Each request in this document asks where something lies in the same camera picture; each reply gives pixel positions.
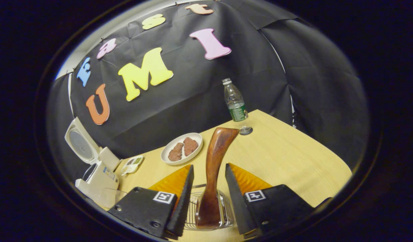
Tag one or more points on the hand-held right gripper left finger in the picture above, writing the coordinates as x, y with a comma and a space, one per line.
184, 205

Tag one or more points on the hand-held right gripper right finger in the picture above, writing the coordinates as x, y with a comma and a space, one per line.
236, 205

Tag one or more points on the brown wooden spoon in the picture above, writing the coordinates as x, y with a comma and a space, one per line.
213, 168

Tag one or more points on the white rice cooker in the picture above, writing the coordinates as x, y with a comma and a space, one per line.
98, 181

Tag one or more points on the white round plate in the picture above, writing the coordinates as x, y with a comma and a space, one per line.
193, 155

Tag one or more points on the brown meat piece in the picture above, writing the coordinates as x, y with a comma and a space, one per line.
190, 146
175, 153

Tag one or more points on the small white dish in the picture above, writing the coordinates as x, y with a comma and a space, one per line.
132, 165

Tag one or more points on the small bottle cap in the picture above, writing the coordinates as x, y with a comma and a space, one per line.
246, 130

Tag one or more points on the black backdrop cloth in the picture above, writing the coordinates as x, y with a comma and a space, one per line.
260, 84

